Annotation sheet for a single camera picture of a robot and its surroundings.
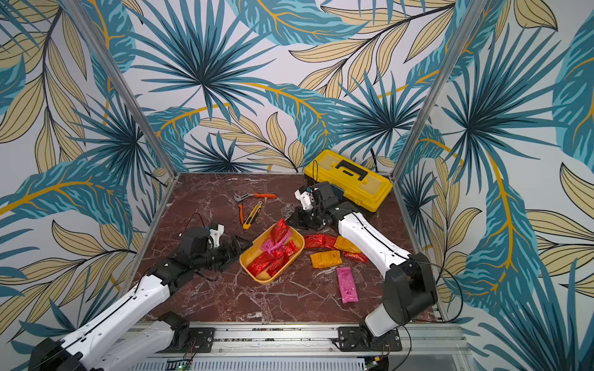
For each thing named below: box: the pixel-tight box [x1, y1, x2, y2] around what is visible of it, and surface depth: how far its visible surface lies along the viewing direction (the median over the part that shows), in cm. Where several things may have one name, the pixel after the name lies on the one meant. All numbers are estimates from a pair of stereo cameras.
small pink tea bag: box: [259, 230, 292, 253], surface depth 92 cm
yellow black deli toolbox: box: [303, 149, 393, 213], surface depth 99 cm
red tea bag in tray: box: [268, 217, 290, 244], surface depth 83 cm
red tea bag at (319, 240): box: [303, 233, 338, 250], surface depth 94 cm
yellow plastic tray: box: [239, 225, 306, 284], surface depth 92 cm
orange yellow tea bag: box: [310, 250, 343, 269], surface depth 90 cm
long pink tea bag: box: [336, 266, 359, 304], surface depth 84 cm
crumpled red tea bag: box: [246, 240, 299, 277], surface depth 90 cm
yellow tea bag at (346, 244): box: [334, 235, 362, 254], surface depth 94 cm
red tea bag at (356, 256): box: [343, 251, 369, 264], surface depth 92 cm
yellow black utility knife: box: [242, 200, 263, 231], surface depth 103 cm
